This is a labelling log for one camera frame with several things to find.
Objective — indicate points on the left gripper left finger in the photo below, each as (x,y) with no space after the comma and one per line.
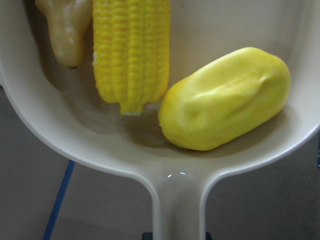
(147,236)

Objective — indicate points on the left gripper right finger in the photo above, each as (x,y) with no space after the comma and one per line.
(208,236)

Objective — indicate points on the yellow toy potato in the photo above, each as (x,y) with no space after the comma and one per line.
(224,99)

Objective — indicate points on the beige plastic dustpan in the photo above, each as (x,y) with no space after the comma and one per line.
(63,109)

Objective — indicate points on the yellow toy corn cob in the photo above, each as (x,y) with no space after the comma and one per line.
(131,52)

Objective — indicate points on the toy ginger root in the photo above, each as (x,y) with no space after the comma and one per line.
(67,22)

